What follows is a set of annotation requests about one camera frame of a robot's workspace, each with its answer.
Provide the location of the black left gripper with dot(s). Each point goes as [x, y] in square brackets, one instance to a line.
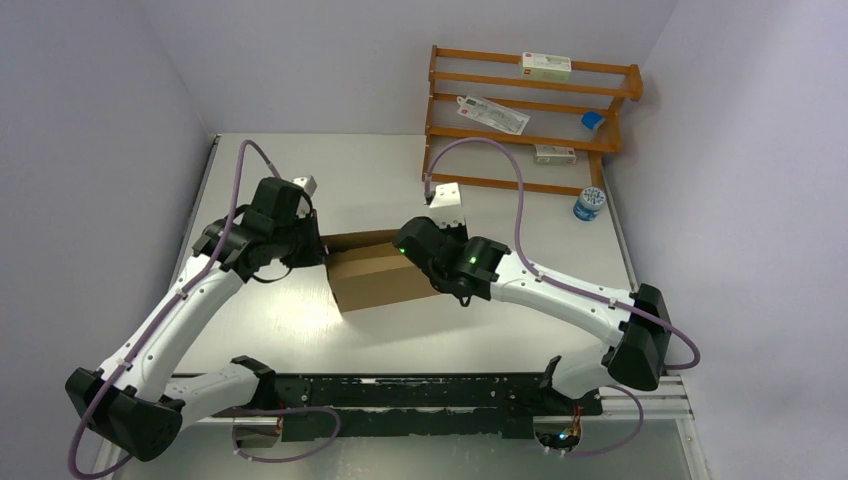
[316, 252]

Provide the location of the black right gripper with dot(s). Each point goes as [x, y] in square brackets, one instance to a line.
[458, 231]

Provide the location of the brown cardboard box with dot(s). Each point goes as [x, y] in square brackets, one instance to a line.
[365, 270]

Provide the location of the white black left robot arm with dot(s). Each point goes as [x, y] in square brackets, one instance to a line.
[131, 399]

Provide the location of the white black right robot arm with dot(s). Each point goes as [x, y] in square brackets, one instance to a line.
[630, 328]

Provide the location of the small grey-white box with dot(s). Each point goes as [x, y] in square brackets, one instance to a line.
[554, 155]

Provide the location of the green white box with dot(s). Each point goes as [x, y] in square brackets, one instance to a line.
[545, 67]

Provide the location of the flat white packet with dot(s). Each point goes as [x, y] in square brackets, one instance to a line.
[493, 115]

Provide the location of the blue white round jar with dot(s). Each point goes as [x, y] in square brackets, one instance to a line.
[589, 203]

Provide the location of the orange wooden shelf rack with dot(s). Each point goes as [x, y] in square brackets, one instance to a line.
[555, 111]

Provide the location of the small blue block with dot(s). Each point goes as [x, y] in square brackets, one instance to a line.
[593, 120]

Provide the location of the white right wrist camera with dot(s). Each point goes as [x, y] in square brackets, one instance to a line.
[445, 207]

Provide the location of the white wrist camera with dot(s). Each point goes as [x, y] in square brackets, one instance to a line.
[445, 207]
[308, 186]

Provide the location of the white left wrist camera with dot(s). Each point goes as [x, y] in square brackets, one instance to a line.
[308, 186]

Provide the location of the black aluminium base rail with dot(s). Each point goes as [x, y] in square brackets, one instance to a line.
[297, 408]

